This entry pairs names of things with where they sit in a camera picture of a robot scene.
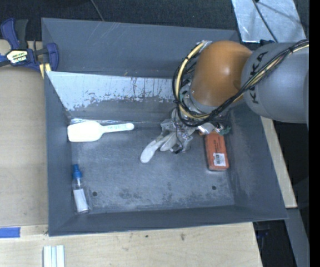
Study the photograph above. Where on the white plastic scoop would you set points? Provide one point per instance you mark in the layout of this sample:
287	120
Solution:
85	132

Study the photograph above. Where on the orange flat block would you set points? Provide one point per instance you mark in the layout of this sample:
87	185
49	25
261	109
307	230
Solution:
216	150

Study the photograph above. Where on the clear spray bottle blue cap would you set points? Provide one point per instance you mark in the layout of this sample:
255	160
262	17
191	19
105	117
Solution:
79	193

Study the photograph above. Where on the grey metal bin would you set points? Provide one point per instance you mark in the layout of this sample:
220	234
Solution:
137	182

